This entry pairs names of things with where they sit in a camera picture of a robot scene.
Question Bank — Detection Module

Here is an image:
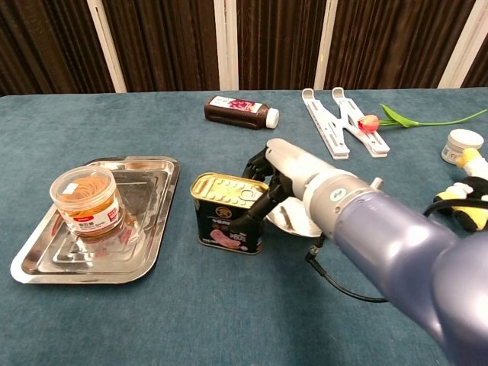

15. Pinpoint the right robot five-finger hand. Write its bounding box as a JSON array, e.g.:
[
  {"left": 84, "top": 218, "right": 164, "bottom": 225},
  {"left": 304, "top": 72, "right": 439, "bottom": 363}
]
[{"left": 230, "top": 137, "right": 325, "bottom": 232}]

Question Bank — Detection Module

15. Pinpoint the white frame post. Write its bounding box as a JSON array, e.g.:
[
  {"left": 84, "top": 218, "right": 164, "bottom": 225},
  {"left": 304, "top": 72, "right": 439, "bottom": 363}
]
[
  {"left": 438, "top": 0, "right": 488, "bottom": 89},
  {"left": 213, "top": 0, "right": 240, "bottom": 92},
  {"left": 86, "top": 0, "right": 127, "bottom": 94},
  {"left": 313, "top": 0, "right": 339, "bottom": 91}
]

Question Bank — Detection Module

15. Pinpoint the dark brown curtain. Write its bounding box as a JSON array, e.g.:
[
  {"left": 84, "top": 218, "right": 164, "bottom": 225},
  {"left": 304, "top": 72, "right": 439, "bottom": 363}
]
[{"left": 0, "top": 0, "right": 488, "bottom": 96}]

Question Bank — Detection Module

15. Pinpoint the rectangular stainless steel tray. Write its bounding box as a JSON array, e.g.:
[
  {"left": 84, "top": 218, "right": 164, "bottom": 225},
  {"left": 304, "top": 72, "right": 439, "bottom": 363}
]
[{"left": 9, "top": 155, "right": 181, "bottom": 285}]

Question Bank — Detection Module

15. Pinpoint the artificial pink tulip flower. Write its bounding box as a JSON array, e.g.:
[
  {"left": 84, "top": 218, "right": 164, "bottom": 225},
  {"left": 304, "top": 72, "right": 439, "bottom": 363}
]
[{"left": 357, "top": 103, "right": 488, "bottom": 134}]

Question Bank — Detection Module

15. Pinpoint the white folding laptop stand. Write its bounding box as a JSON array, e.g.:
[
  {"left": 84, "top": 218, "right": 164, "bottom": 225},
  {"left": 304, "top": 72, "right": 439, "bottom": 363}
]
[{"left": 300, "top": 86, "right": 391, "bottom": 160}]

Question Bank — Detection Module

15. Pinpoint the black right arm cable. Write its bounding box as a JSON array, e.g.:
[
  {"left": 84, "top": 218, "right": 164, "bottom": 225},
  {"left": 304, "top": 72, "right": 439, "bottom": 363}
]
[{"left": 304, "top": 197, "right": 488, "bottom": 304}]

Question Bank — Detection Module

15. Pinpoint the blue felt table cover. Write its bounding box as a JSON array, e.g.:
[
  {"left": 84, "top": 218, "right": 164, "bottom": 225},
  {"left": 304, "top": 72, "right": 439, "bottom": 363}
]
[{"left": 0, "top": 86, "right": 488, "bottom": 366}]

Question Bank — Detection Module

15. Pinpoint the round stainless steel plate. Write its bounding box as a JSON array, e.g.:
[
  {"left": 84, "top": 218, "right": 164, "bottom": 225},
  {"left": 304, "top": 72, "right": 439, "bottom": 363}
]
[{"left": 265, "top": 193, "right": 329, "bottom": 238}]

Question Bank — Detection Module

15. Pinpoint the gold sardine tin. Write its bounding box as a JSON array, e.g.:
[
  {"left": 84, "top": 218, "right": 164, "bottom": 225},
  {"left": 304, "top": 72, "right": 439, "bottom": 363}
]
[{"left": 190, "top": 172, "right": 270, "bottom": 255}]

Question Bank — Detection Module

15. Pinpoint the dark juice bottle white cap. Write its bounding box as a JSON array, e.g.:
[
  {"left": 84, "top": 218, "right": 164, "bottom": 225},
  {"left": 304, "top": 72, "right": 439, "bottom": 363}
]
[{"left": 204, "top": 95, "right": 281, "bottom": 130}]

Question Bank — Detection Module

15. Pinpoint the small white jar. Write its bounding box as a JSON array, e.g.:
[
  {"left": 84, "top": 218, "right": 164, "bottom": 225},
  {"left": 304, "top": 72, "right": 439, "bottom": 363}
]
[{"left": 441, "top": 128, "right": 485, "bottom": 165}]

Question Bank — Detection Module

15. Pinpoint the penguin plush toy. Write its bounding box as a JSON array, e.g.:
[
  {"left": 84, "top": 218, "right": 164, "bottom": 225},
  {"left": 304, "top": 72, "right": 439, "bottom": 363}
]
[{"left": 432, "top": 147, "right": 488, "bottom": 233}]

